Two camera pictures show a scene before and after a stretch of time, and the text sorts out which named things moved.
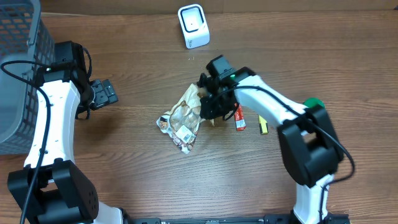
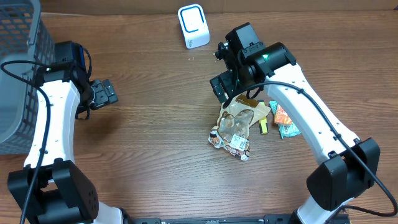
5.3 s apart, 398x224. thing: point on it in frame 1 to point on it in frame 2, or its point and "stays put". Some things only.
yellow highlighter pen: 263,125 stays put
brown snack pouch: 181,122 to 232,132
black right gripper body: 216,106 to 231,86
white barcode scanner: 193,22 stays put
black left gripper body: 104,93 stays put
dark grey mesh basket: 26,46 stays put
